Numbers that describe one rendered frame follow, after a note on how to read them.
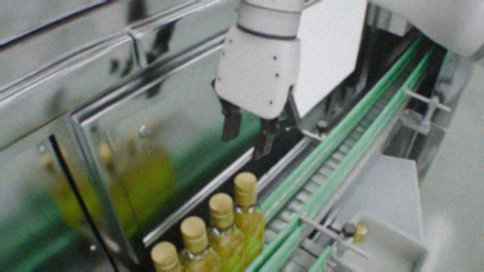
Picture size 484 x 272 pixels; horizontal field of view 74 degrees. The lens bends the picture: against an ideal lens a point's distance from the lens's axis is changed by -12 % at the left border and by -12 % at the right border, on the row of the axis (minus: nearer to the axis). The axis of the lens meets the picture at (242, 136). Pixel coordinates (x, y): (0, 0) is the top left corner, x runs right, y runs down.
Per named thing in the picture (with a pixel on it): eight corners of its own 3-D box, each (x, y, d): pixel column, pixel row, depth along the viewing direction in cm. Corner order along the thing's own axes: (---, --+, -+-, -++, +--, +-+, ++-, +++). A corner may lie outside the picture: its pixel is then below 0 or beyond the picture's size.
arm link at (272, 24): (218, -4, 42) (216, 19, 43) (280, 14, 37) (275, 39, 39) (255, -5, 47) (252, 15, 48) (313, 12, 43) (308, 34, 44)
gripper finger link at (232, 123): (214, 93, 50) (208, 134, 53) (232, 101, 48) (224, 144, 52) (229, 88, 52) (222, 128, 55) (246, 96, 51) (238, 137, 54)
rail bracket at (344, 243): (301, 230, 82) (308, 195, 73) (364, 268, 73) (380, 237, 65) (293, 239, 80) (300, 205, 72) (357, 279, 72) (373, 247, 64)
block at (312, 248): (303, 249, 85) (307, 234, 81) (337, 270, 81) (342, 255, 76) (295, 260, 83) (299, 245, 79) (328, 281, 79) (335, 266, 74)
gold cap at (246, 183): (244, 186, 61) (244, 168, 58) (260, 196, 60) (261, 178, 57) (230, 198, 59) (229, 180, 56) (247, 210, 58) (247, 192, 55)
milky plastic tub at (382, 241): (352, 225, 98) (359, 206, 92) (423, 265, 87) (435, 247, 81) (319, 269, 87) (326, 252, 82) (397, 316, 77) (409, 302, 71)
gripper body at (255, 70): (216, 11, 42) (205, 95, 48) (287, 34, 37) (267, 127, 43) (253, 9, 48) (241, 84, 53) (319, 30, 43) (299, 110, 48)
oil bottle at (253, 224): (242, 251, 78) (243, 189, 64) (263, 265, 75) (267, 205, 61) (225, 268, 75) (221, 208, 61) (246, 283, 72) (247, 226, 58)
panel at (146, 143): (347, 68, 118) (364, -31, 96) (355, 72, 116) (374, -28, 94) (127, 256, 66) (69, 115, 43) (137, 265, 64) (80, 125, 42)
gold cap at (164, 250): (168, 252, 51) (164, 236, 48) (185, 266, 50) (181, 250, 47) (151, 268, 49) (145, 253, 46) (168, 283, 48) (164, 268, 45)
